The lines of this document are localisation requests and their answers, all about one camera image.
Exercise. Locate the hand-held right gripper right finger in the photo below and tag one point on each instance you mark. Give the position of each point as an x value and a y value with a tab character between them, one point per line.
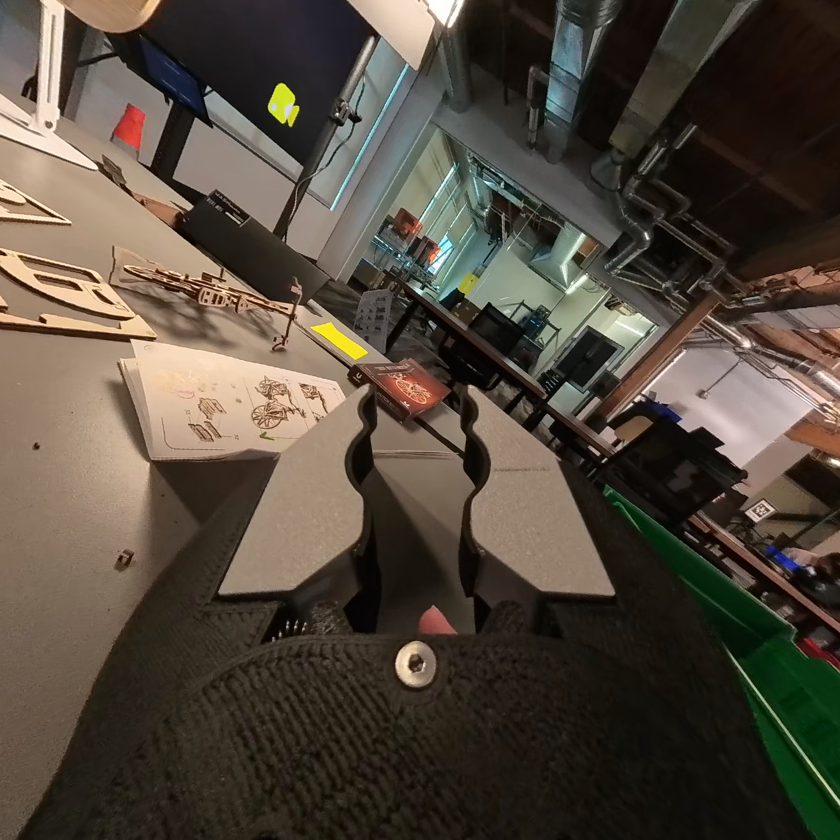
538	518

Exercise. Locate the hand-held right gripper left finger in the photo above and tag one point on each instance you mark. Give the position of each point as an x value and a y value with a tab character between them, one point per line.
295	505

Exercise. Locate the printed parts leaflet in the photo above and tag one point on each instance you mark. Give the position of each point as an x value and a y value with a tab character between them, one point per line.
373	321

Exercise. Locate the wooden bicycle model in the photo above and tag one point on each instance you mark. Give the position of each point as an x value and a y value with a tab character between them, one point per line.
216	298

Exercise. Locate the person's right hand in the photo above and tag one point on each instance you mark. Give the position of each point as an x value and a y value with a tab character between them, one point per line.
436	622

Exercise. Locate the black equipment cart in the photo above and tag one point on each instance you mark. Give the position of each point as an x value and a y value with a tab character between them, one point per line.
676	466

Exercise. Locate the white instruction booklet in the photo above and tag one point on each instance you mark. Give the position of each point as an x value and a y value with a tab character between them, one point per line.
197	394

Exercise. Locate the long dark table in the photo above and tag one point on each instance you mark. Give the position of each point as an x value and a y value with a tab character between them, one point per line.
505	361

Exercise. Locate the small bicycle picture box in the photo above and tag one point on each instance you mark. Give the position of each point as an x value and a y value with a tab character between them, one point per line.
407	388

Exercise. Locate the yellow sticky note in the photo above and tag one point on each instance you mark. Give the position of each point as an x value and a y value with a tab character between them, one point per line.
338	340

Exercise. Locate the small loose wooden piece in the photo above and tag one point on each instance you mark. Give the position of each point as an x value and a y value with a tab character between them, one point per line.
123	559

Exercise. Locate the black office chair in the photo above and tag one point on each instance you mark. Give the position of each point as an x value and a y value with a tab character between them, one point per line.
489	341

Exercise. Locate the black and white marker tag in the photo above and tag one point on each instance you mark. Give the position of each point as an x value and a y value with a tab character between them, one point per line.
760	510

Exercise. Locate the brown workbench table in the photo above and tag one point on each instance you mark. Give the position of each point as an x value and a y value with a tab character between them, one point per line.
761	564

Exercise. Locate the black cardboard box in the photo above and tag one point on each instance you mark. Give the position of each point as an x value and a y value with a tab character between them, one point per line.
262	259

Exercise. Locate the large wooden cut-out sheet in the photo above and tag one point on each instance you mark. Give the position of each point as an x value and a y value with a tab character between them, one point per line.
92	325

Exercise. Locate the green plastic bin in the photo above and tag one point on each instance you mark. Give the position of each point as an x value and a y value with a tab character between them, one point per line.
787	689

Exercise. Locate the dark wooden part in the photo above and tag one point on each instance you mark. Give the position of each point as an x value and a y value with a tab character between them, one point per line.
157	208
113	170

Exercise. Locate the black tripod pole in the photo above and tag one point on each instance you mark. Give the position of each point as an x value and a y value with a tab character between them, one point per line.
328	141

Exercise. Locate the red cone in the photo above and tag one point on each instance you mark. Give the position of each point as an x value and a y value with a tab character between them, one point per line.
129	128

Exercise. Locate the small blue monitor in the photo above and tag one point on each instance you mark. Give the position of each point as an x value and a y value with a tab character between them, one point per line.
174	82

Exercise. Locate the large dark display screen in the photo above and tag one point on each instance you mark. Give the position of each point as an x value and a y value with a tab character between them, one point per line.
262	52

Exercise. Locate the white stand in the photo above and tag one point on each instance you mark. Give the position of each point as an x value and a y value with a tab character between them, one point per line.
49	72

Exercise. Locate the tan rounded board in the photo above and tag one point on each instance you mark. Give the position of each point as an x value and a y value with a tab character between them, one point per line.
111	13

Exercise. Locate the thin wooden frame sheet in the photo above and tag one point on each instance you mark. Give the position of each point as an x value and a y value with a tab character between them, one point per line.
49	220

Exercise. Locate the silver ventilation duct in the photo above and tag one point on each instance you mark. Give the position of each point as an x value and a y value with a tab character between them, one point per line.
577	72

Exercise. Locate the grey rectangular air duct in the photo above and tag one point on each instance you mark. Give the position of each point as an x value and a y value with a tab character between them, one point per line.
682	72

